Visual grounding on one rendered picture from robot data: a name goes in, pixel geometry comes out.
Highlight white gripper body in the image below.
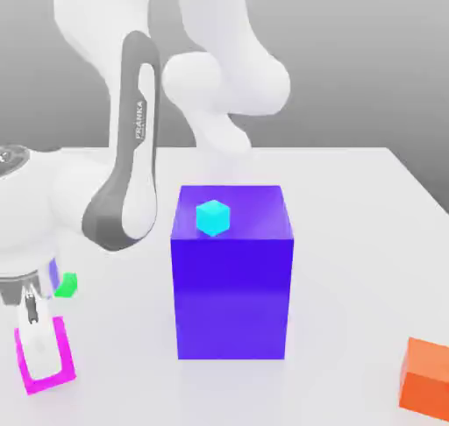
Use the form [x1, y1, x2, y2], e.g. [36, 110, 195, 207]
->
[16, 291, 65, 381]

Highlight large blue box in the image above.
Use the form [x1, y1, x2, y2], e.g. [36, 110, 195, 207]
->
[170, 184, 295, 361]

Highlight small magenta cube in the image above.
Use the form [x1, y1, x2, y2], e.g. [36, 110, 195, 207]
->
[13, 315, 77, 396]

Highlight large orange box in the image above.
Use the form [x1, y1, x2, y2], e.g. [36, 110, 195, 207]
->
[398, 337, 449, 422]

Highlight small cyan cube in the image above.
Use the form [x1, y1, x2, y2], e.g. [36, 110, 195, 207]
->
[195, 198, 232, 238]

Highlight small green cube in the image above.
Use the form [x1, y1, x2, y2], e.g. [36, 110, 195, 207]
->
[53, 272, 79, 299]

